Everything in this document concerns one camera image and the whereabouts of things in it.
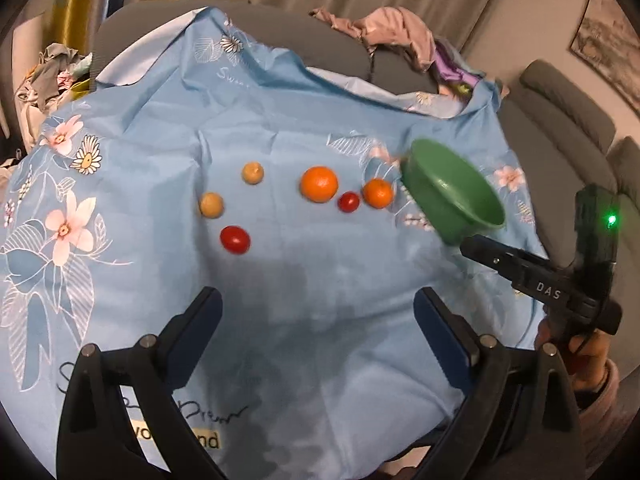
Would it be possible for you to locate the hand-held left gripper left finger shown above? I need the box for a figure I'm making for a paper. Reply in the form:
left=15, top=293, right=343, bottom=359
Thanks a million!
left=56, top=286, right=227, bottom=480

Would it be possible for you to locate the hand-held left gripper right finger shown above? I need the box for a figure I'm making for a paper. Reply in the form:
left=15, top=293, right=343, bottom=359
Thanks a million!
left=414, top=287, right=587, bottom=480

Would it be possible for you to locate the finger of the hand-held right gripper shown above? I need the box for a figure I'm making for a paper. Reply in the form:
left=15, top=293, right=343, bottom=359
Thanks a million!
left=459, top=234, right=528, bottom=288

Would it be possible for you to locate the green plastic bowl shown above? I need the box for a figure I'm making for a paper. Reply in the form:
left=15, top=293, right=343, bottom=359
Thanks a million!
left=401, top=138, right=507, bottom=246

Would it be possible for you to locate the small orange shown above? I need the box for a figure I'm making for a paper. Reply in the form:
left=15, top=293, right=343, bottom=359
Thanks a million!
left=362, top=178, right=394, bottom=209

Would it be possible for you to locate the large orange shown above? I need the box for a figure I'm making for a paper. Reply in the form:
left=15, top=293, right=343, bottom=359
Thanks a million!
left=299, top=165, right=339, bottom=204

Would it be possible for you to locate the person's right forearm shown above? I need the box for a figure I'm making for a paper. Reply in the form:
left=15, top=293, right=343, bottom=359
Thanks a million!
left=574, top=360, right=640, bottom=480

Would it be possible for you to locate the person's right hand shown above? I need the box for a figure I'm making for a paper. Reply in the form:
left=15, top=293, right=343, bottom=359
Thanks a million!
left=534, top=316, right=613, bottom=392

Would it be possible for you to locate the blue floral bed sheet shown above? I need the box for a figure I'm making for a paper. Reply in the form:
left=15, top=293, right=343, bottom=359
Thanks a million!
left=0, top=6, right=551, bottom=480

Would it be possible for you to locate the grey sofa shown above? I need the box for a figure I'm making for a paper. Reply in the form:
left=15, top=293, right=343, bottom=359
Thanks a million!
left=92, top=0, right=640, bottom=281

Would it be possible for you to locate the purple cloth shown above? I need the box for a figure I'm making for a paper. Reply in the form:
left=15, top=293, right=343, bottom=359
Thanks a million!
left=432, top=40, right=486, bottom=98

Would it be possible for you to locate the pink garment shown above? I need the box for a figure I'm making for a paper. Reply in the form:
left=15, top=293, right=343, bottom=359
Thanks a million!
left=310, top=6, right=436, bottom=73

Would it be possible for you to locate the pile of clothes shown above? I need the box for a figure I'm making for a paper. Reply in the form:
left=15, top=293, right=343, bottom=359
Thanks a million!
left=14, top=44, right=96, bottom=121

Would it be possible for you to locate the yellow patterned curtain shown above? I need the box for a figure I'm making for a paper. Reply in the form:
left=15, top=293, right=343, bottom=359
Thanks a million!
left=50, top=0, right=236, bottom=58

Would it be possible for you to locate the framed wall picture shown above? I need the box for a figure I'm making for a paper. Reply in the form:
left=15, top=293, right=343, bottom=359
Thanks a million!
left=569, top=0, right=640, bottom=113

